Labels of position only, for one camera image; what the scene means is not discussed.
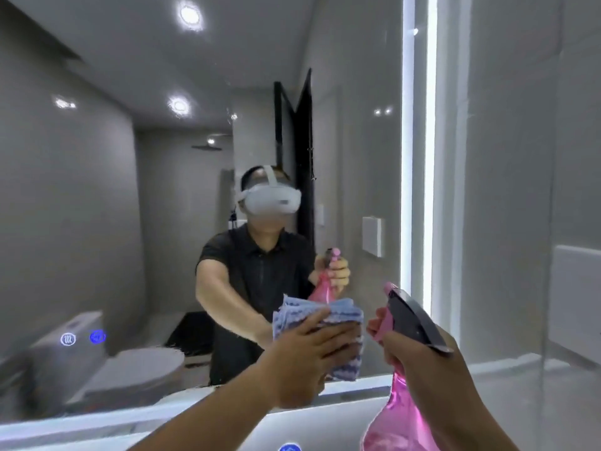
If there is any person's left hand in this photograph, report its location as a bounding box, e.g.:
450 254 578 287
261 308 362 410

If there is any person's right hand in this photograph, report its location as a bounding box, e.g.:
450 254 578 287
366 307 471 410

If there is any blue striped cleaning cloth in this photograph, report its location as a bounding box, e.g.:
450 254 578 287
272 296 365 382

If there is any pink spray bottle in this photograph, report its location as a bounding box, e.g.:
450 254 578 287
361 282 454 451

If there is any person's left forearm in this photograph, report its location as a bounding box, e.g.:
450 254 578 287
125 359 285 451

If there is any person's right forearm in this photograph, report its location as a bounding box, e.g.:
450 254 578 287
415 366 519 451

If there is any white wall flush plate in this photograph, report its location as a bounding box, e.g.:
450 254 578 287
548 245 601 368

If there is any large lit wall mirror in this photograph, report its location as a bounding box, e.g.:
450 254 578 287
0 0 439 424

